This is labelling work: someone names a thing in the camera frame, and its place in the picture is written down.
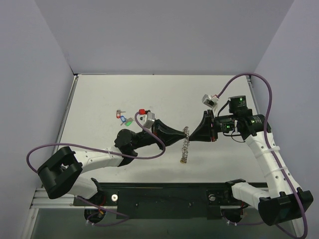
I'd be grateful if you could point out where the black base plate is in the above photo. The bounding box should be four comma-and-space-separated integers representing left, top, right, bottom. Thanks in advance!
69, 182, 252, 220

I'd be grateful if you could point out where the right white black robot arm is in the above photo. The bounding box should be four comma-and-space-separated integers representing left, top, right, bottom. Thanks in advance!
189, 95, 314, 226

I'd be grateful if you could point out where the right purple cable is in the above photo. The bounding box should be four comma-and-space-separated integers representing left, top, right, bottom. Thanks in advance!
215, 72, 309, 239

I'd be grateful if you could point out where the blue key tag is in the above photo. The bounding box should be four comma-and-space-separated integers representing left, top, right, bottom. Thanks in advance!
120, 116, 127, 125

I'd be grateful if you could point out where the red tag key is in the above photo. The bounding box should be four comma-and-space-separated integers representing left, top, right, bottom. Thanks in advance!
116, 109, 125, 119

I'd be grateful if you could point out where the white disc wire keyring holder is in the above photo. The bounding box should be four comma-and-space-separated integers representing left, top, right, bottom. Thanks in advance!
180, 126, 189, 164

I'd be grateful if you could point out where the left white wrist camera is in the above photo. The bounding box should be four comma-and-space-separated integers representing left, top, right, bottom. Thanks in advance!
139, 109, 156, 129

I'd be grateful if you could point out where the green key tag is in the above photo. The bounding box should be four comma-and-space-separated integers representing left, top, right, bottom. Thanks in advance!
125, 118, 135, 126

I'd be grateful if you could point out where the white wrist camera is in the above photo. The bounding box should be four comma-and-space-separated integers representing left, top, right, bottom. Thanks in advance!
139, 109, 156, 129
202, 94, 219, 112

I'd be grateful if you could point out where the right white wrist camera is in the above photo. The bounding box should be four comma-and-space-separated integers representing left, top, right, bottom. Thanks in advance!
202, 94, 219, 112

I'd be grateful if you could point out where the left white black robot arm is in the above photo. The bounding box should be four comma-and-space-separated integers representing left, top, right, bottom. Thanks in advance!
37, 119, 186, 205

